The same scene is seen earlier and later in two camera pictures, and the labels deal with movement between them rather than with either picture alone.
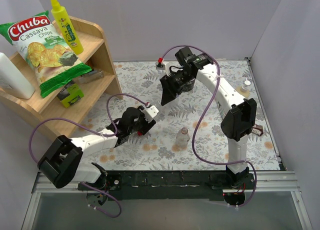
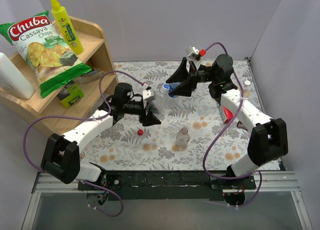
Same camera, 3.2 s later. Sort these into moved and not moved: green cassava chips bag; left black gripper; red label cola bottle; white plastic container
Moved: left black gripper
Not moved: green cassava chips bag; red label cola bottle; white plastic container
